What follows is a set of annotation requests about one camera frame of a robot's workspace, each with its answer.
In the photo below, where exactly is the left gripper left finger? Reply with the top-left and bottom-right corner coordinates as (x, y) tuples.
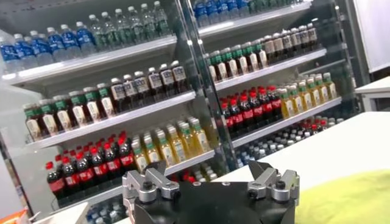
(122, 161), (180, 203)

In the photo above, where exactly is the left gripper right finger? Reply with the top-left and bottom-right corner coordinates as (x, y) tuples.
(247, 161), (300, 203)

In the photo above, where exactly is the light green t-shirt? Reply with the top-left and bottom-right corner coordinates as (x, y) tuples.
(295, 169), (390, 224)

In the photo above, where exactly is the yellow tea bottle green label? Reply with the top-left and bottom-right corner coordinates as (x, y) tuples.
(190, 118), (211, 155)
(143, 136), (161, 167)
(155, 130), (174, 167)
(277, 88), (296, 119)
(305, 77), (322, 107)
(313, 74), (330, 103)
(166, 126), (186, 164)
(288, 85), (305, 115)
(178, 122), (199, 159)
(322, 72), (338, 100)
(131, 140), (149, 173)
(297, 81), (313, 111)

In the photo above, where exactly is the red cap cola bottle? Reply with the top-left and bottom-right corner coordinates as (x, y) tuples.
(248, 91), (264, 124)
(258, 88), (274, 121)
(75, 152), (94, 189)
(103, 142), (122, 180)
(267, 85), (283, 118)
(45, 161), (65, 200)
(228, 99), (244, 131)
(90, 147), (108, 185)
(238, 94), (255, 127)
(60, 156), (79, 195)
(117, 137), (135, 173)
(219, 102), (235, 135)

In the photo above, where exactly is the glass drinks display cabinet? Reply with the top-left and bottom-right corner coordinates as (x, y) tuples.
(179, 0), (369, 171)
(0, 0), (235, 224)

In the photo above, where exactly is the dark tea bottle green cap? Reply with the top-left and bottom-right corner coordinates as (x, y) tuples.
(242, 41), (259, 72)
(204, 54), (218, 83)
(96, 83), (116, 119)
(23, 103), (43, 141)
(68, 90), (89, 127)
(82, 86), (103, 122)
(221, 47), (238, 79)
(53, 95), (74, 131)
(252, 39), (269, 69)
(39, 99), (59, 137)
(231, 44), (249, 75)
(210, 51), (228, 82)

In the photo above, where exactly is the dark drink bottle blue label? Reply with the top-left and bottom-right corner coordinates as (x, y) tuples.
(170, 60), (188, 94)
(133, 71), (152, 106)
(122, 74), (140, 109)
(280, 29), (294, 58)
(147, 66), (164, 101)
(110, 77), (127, 113)
(297, 25), (311, 53)
(159, 63), (176, 97)

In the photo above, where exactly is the white side table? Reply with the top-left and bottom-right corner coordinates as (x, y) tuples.
(355, 75), (390, 112)

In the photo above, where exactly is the orange white box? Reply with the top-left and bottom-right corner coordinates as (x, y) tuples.
(0, 208), (30, 224)

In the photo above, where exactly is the dark drink bottle beige label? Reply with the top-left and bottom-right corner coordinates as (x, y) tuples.
(306, 23), (319, 51)
(289, 27), (302, 55)
(272, 32), (285, 60)
(263, 35), (277, 63)

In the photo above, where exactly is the large blue water bottle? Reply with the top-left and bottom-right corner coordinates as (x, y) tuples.
(237, 0), (250, 16)
(205, 0), (220, 24)
(13, 33), (36, 69)
(193, 0), (209, 27)
(75, 21), (96, 55)
(46, 27), (66, 61)
(216, 0), (230, 21)
(29, 30), (52, 66)
(60, 24), (80, 58)
(227, 0), (240, 18)
(0, 38), (19, 72)

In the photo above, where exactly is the large green tinted water bottle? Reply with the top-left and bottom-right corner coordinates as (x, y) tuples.
(101, 11), (120, 48)
(88, 14), (107, 51)
(115, 8), (133, 45)
(140, 3), (158, 39)
(153, 1), (171, 37)
(127, 5), (146, 42)

